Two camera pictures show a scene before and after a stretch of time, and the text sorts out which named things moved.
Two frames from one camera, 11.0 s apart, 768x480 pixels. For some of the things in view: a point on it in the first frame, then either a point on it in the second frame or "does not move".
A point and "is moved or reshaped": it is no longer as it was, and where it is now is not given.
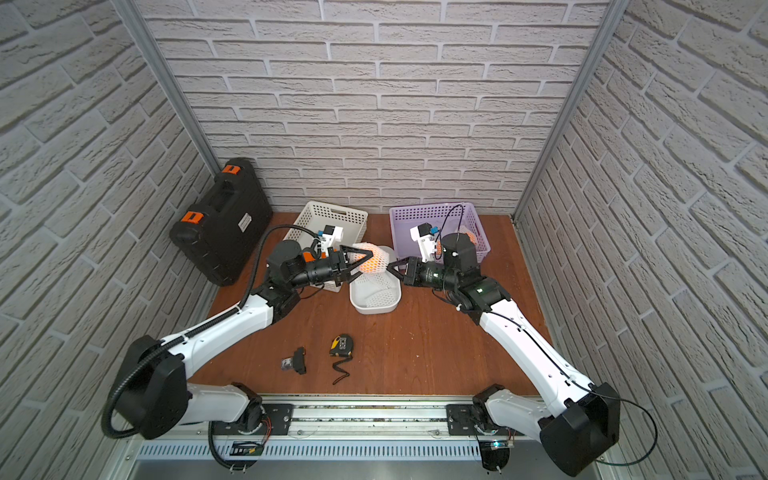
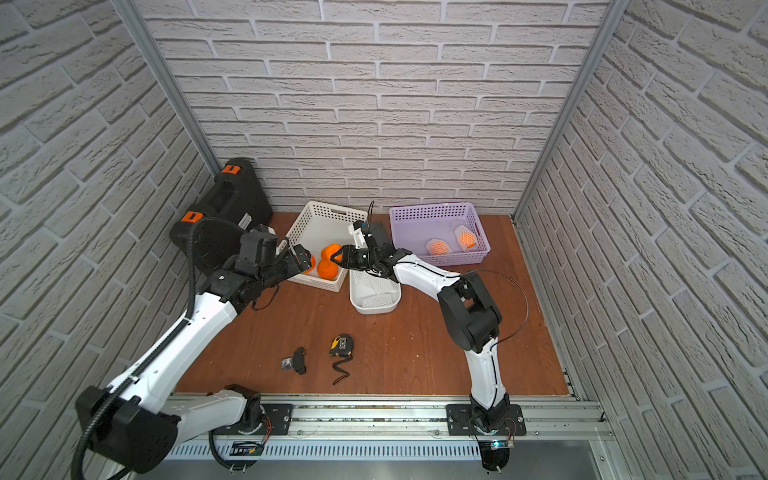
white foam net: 385,296 does not move
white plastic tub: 376,292 does not move
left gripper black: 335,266 -> 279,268
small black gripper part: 296,362 does not move
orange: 377,264 is moved or reshaped
